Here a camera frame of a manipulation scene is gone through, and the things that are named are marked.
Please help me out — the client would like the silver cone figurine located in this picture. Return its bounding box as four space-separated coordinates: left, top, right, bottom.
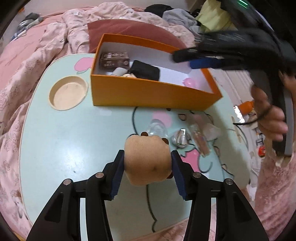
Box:
171 128 191 148

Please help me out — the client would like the brown plush toy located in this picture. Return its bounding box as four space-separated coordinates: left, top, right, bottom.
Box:
124 132 172 186

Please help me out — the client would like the clear perfume bottle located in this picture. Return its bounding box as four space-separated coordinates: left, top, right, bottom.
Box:
189 123 211 157

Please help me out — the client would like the black pouch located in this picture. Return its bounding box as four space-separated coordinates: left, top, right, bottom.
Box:
128 60 160 81

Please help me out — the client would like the clear plastic wrap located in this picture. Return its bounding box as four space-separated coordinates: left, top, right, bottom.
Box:
202 123 222 141

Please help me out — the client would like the pink fuzzy sleeve forearm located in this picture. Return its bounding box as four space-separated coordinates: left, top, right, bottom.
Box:
254 138 295 240

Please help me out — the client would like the person's right hand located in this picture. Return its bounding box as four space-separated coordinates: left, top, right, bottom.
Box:
251 73 295 142

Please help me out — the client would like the pink round item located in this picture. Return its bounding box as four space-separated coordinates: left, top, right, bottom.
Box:
182 77 201 89

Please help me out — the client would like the grey hoodie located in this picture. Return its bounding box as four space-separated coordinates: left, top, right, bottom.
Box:
163 9 200 34

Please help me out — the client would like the light green garment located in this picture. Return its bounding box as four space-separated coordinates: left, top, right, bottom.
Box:
196 0 236 33

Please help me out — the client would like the clear crystal lump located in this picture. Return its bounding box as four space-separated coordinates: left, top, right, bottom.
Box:
147 119 168 138

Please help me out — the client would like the black garment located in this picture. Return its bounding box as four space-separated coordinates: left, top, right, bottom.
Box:
144 4 173 18

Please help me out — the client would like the dark red pillow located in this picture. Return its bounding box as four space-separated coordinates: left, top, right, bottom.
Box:
87 19 185 53

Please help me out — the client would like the orange bottle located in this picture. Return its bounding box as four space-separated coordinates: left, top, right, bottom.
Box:
238 101 254 116

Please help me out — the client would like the orange cardboard box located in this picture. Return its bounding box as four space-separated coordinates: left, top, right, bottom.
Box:
90 34 222 111

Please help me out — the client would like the brown printed carton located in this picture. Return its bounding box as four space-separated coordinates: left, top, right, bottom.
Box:
99 52 130 70

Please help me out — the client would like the pink floral duvet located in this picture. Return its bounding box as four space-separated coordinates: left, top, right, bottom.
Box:
0 1 197 237

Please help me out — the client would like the black cable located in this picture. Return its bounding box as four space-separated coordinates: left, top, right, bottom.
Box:
233 104 273 127

